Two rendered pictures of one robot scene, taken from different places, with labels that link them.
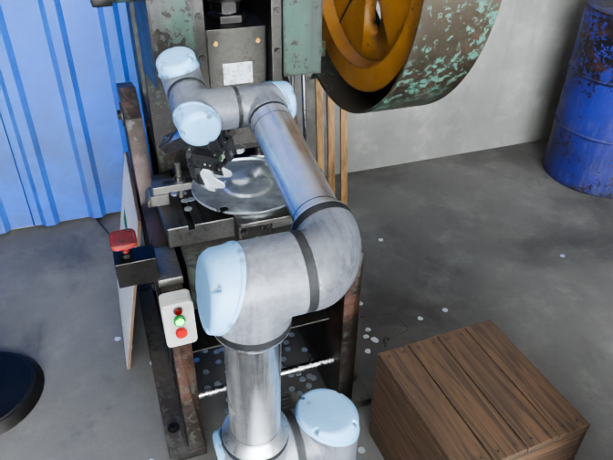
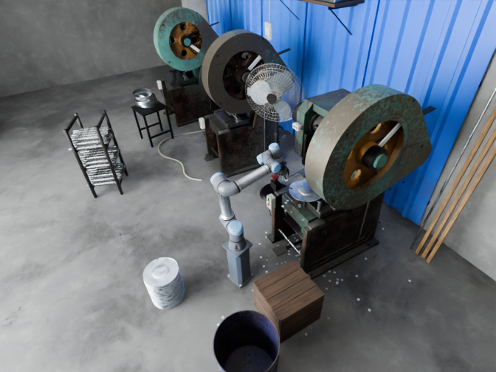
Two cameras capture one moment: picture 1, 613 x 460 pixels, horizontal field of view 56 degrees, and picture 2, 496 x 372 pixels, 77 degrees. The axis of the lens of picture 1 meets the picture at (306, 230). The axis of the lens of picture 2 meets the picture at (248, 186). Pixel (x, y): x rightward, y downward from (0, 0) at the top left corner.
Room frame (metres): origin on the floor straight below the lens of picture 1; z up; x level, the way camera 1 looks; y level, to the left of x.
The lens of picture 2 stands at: (0.61, -1.77, 2.45)
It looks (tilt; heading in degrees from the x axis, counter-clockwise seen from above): 39 degrees down; 84
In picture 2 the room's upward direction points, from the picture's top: 3 degrees counter-clockwise
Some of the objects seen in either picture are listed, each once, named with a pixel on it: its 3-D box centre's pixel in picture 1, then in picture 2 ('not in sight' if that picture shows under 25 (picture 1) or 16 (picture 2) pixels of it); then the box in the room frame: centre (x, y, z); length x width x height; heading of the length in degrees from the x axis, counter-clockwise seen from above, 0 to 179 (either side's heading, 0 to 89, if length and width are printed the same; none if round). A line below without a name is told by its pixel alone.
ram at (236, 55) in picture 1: (233, 78); not in sight; (1.39, 0.18, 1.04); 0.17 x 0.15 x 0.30; 20
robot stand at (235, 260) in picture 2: not in sight; (238, 260); (0.68, -0.04, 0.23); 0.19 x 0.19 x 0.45; 39
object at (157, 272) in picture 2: not in sight; (160, 271); (0.03, -0.12, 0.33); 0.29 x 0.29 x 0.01
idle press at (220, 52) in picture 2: not in sight; (255, 97); (1.16, 1.95, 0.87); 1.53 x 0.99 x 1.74; 18
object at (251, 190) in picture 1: (247, 183); (306, 190); (1.31, 0.15, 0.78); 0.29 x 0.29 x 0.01
